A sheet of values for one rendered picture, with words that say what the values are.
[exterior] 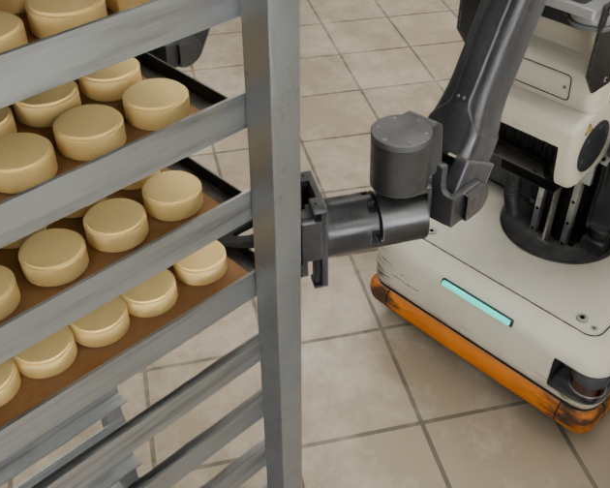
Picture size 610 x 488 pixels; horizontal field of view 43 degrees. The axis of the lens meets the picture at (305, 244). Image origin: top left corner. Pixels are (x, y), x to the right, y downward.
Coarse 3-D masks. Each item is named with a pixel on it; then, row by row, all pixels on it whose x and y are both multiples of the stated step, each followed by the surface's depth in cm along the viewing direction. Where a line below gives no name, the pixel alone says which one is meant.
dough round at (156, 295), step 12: (156, 276) 69; (168, 276) 69; (144, 288) 67; (156, 288) 67; (168, 288) 67; (132, 300) 66; (144, 300) 66; (156, 300) 67; (168, 300) 67; (132, 312) 67; (144, 312) 67; (156, 312) 67
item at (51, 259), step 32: (128, 192) 67; (160, 192) 64; (192, 192) 64; (64, 224) 64; (96, 224) 61; (128, 224) 61; (160, 224) 64; (0, 256) 61; (32, 256) 58; (64, 256) 58; (96, 256) 61; (0, 288) 55; (32, 288) 58; (64, 288) 58; (0, 320) 55
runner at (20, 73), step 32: (160, 0) 48; (192, 0) 50; (224, 0) 52; (64, 32) 45; (96, 32) 46; (128, 32) 48; (160, 32) 49; (192, 32) 51; (0, 64) 43; (32, 64) 44; (64, 64) 46; (96, 64) 47; (0, 96) 44
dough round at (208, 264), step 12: (216, 240) 73; (204, 252) 71; (216, 252) 71; (180, 264) 70; (192, 264) 70; (204, 264) 70; (216, 264) 70; (180, 276) 70; (192, 276) 69; (204, 276) 70; (216, 276) 70
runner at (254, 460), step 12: (264, 444) 90; (240, 456) 89; (252, 456) 89; (264, 456) 87; (228, 468) 88; (240, 468) 85; (252, 468) 86; (216, 480) 87; (228, 480) 84; (240, 480) 86
